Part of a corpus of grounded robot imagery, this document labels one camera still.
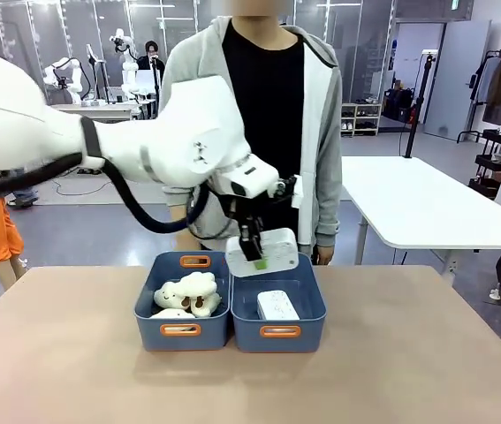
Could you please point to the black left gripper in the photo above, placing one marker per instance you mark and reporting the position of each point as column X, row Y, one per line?
column 239, row 207

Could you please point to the white digital clock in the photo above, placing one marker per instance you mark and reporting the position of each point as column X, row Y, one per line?
column 282, row 252
column 277, row 305

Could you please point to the person's right forearm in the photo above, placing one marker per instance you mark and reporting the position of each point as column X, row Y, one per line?
column 175, row 199

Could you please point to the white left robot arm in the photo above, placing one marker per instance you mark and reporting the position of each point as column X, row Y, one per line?
column 166, row 146

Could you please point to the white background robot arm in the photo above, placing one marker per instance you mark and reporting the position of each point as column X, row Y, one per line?
column 126, row 62
column 69, row 75

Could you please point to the person's left forearm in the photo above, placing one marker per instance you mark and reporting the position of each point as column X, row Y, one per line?
column 328, row 203

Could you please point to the person's right hand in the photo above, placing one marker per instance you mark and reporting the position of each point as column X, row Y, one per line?
column 184, row 243

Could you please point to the person's left hand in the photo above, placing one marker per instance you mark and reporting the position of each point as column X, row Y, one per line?
column 325, row 255

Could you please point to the person in grey hoodie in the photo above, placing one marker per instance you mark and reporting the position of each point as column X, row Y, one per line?
column 272, row 110

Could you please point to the wooden shoe rack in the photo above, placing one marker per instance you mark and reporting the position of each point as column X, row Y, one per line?
column 362, row 119

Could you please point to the white side table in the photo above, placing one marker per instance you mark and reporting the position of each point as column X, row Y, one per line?
column 431, row 203

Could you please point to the white laptop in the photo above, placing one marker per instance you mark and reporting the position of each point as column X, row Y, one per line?
column 146, row 80

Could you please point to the black bags on floor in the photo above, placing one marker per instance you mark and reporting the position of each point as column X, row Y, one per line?
column 398, row 103

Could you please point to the white background desk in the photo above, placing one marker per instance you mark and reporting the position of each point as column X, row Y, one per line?
column 95, row 110

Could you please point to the seated person in black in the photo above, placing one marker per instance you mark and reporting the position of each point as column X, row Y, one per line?
column 152, row 55

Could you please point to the black tripod stand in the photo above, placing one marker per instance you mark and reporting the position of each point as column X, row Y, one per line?
column 418, row 101

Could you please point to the black rolling cart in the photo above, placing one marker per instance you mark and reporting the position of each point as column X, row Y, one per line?
column 493, row 163

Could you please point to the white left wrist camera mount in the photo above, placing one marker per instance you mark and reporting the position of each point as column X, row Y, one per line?
column 292, row 190

